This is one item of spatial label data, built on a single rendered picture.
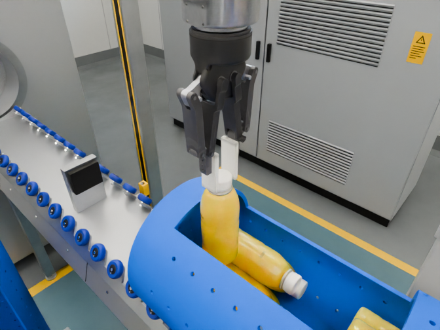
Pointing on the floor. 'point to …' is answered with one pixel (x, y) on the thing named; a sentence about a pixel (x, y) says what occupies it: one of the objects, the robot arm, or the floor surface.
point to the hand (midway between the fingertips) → (219, 165)
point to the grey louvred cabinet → (334, 95)
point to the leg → (35, 243)
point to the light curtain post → (138, 92)
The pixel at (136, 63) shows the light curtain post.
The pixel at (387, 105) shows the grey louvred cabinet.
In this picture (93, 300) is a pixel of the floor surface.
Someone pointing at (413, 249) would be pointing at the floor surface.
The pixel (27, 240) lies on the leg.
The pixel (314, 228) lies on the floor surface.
